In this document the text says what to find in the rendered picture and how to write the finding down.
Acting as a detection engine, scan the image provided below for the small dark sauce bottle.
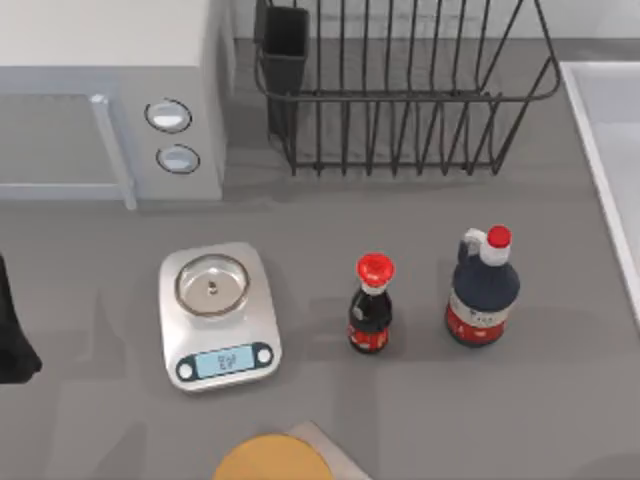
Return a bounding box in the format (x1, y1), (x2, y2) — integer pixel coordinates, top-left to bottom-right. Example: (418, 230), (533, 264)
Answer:
(347, 253), (396, 354)

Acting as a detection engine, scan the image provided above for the silver kitchen scale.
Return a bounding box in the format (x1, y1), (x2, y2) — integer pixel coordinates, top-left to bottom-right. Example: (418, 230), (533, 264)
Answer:
(158, 241), (283, 394)

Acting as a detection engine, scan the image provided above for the small microwave knob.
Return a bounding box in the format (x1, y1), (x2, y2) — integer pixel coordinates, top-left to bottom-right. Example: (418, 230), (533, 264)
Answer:
(155, 143), (202, 176)

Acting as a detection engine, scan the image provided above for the large dark jug bottle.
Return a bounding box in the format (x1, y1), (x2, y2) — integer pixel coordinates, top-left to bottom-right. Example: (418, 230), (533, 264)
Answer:
(445, 225), (521, 349)

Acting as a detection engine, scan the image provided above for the black cutlery holder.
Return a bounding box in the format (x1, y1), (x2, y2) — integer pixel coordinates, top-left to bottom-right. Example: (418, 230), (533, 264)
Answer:
(253, 3), (311, 146)

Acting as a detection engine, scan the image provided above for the large microwave knob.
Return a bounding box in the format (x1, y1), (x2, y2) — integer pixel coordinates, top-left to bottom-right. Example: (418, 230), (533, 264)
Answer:
(143, 97), (194, 135)

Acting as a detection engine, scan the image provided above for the round orange board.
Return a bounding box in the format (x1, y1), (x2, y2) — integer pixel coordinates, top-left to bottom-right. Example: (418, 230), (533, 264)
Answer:
(211, 433), (332, 480)

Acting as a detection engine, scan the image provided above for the pale microwave oven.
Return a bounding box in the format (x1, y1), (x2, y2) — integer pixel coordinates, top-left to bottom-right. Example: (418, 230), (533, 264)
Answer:
(0, 0), (236, 211)

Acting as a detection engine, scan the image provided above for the black wire dish rack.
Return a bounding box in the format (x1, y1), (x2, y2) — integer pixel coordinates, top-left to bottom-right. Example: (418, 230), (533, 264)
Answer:
(252, 0), (561, 177)

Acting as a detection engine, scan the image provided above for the microwave door handle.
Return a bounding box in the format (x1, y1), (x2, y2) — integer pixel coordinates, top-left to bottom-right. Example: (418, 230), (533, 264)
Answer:
(90, 93), (138, 211)

